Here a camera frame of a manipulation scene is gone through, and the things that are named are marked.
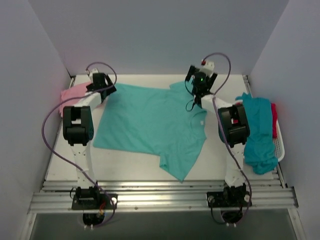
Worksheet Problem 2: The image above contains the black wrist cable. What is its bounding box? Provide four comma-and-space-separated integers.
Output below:
184, 79, 201, 113

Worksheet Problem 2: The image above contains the mint green t-shirt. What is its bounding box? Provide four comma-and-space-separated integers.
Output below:
93, 81, 207, 182

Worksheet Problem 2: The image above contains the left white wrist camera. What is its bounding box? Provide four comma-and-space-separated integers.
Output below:
86, 68, 99, 75

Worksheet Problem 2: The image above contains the white laundry basket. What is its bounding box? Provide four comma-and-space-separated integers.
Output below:
273, 118, 285, 162

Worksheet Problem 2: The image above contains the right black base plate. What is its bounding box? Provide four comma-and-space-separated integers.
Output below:
206, 191, 252, 208

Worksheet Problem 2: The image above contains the folded pink t-shirt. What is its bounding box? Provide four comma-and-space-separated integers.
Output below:
59, 82, 102, 117

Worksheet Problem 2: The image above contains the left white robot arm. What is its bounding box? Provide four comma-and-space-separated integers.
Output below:
62, 72, 117, 210

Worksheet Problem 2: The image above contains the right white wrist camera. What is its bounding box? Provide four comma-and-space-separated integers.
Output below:
199, 60, 215, 75

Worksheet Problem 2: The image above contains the red t-shirt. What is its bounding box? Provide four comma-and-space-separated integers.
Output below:
270, 103, 278, 139

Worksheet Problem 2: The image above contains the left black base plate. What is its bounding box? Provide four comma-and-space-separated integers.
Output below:
71, 193, 118, 211

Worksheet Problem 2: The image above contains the aluminium rail frame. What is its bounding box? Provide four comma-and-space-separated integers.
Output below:
26, 74, 300, 240

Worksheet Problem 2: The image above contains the teal blue t-shirt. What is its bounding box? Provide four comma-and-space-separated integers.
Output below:
236, 93, 278, 175

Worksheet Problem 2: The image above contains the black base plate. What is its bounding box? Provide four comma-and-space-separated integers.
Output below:
71, 193, 118, 211
206, 191, 252, 208

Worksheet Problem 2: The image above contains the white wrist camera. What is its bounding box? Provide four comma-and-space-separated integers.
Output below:
199, 60, 215, 75
86, 68, 99, 75

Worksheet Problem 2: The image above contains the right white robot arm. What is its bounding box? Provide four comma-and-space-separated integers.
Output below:
185, 62, 250, 188

